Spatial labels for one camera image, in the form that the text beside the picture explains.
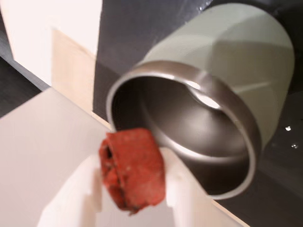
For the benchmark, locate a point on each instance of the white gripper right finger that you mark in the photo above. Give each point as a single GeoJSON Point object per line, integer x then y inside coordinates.
{"type": "Point", "coordinates": [189, 203]}

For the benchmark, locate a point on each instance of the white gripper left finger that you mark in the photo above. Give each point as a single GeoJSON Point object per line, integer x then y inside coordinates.
{"type": "Point", "coordinates": [71, 201]}

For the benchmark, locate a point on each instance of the red cube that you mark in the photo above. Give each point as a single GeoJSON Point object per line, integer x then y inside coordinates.
{"type": "Point", "coordinates": [137, 170]}

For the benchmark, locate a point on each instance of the pale green steel mug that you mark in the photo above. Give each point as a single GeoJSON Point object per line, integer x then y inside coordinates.
{"type": "Point", "coordinates": [236, 59]}

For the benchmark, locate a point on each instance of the black table mat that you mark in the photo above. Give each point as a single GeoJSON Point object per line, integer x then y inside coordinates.
{"type": "Point", "coordinates": [123, 35]}

